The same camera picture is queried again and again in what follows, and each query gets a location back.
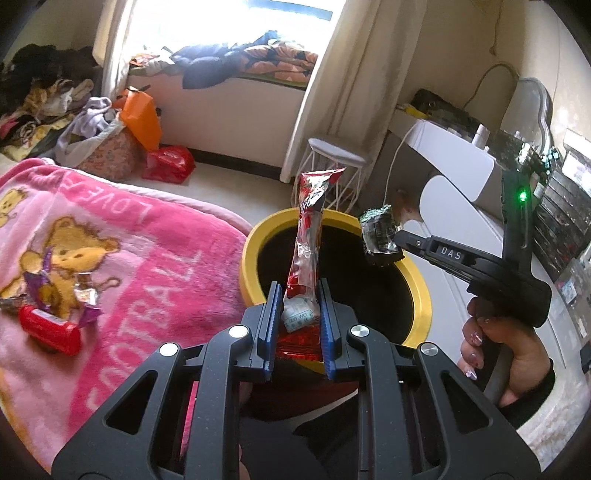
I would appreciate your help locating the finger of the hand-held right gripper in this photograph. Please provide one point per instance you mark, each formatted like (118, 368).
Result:
(413, 244)

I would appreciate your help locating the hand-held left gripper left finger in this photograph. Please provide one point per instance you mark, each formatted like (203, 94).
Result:
(272, 323)

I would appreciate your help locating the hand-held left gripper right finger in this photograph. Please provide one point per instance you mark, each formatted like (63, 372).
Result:
(325, 327)

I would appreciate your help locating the dark green snack wrapper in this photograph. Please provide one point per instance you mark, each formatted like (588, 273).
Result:
(381, 235)

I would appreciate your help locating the yellow trash bin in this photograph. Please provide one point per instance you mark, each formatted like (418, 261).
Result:
(251, 258)

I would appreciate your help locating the long red snack wrapper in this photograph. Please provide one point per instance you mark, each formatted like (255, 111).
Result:
(304, 258)

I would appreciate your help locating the person's right forearm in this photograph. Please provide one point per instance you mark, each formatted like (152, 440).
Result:
(535, 401)

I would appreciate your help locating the person's right hand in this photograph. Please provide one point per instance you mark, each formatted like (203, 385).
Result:
(521, 355)

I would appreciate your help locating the white chair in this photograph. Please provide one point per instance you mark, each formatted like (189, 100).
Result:
(452, 203)

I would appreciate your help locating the dark cluttered shelf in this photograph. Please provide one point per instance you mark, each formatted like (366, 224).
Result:
(563, 221)

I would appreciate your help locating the white desk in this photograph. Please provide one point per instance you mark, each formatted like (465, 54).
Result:
(448, 147)

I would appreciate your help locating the white bottle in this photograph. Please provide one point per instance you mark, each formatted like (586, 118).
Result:
(480, 136)

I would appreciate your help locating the black bag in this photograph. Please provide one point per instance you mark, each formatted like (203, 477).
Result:
(443, 110)

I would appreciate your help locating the pink printed blanket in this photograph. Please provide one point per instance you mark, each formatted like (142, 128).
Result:
(138, 258)

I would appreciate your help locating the silver framed mirror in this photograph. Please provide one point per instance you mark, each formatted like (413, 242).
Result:
(526, 110)

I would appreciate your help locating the wide cream curtain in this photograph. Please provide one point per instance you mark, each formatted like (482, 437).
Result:
(355, 83)

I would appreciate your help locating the red plastic bag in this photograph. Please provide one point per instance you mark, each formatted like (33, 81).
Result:
(168, 164)

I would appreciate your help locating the red snack packet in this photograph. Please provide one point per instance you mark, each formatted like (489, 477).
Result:
(46, 327)

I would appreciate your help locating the orange patterned quilt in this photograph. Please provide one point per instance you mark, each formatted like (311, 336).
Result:
(281, 55)

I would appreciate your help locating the purple snack wrapper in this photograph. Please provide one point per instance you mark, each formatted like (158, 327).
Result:
(44, 286)

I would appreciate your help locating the floral fabric bag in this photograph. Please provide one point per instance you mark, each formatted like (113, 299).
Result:
(111, 157)

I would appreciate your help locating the orange paper bag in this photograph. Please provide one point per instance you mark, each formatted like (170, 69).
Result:
(141, 117)

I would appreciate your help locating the dark jacket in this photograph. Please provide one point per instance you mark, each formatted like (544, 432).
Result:
(207, 67)

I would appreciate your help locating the lilac cloth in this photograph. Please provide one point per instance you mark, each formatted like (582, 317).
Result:
(90, 120)

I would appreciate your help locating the window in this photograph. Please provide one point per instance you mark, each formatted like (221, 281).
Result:
(231, 18)

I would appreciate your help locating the narrow cream curtain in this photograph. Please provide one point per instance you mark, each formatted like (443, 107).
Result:
(113, 46)

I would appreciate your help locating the pile of clothes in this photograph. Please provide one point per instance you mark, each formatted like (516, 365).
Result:
(41, 101)

